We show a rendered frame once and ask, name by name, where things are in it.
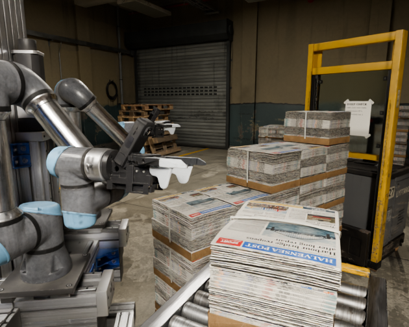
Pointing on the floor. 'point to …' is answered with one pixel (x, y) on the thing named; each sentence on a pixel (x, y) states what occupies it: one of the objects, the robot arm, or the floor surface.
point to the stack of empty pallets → (143, 115)
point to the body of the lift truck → (354, 185)
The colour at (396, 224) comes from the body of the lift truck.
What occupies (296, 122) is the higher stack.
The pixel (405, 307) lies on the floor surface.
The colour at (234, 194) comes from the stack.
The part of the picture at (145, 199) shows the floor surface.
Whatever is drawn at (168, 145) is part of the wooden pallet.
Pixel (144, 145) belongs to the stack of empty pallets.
